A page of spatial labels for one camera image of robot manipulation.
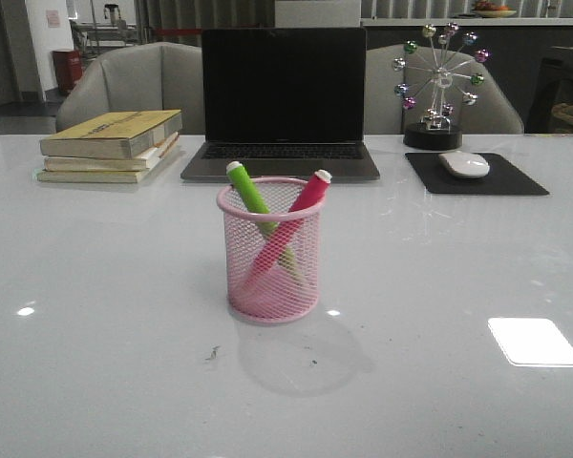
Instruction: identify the grey laptop computer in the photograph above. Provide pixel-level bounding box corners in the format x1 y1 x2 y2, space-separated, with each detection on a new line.
180 27 380 182

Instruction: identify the grey armchair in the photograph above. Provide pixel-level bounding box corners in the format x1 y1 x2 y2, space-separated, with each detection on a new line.
364 45 524 135
55 42 205 135

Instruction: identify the white computer mouse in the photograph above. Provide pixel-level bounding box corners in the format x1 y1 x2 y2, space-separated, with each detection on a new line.
438 151 490 178

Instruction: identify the ferris wheel desk ornament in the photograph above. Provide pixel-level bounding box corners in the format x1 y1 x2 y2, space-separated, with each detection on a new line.
392 22 490 151

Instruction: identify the fruit bowl on counter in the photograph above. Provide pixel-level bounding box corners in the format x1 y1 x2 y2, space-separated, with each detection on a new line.
472 0 517 18

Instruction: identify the top yellow book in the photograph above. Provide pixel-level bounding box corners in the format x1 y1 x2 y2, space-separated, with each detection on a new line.
40 110 182 159

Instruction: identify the left grey armchair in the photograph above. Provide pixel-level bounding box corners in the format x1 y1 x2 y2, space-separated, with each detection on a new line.
55 42 205 135

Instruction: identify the red bin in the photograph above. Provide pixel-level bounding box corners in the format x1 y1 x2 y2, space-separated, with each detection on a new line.
52 50 83 95

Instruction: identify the green highlighter pen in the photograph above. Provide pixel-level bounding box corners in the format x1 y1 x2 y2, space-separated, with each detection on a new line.
226 160 303 285

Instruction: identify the pink mesh pen holder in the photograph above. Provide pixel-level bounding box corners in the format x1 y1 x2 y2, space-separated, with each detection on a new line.
217 177 324 323

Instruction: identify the middle white book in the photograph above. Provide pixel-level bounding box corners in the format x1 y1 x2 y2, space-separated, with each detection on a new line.
44 133 180 172

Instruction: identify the bottom pale book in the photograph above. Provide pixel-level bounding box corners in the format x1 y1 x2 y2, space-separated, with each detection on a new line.
33 145 183 183

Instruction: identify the pink highlighter pen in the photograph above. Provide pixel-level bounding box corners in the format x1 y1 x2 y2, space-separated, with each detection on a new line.
245 169 332 285

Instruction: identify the black mouse pad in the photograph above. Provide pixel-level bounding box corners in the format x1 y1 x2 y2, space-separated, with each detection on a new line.
405 153 549 196

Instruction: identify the right grey armchair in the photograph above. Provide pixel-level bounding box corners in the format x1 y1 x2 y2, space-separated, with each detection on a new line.
364 45 524 135

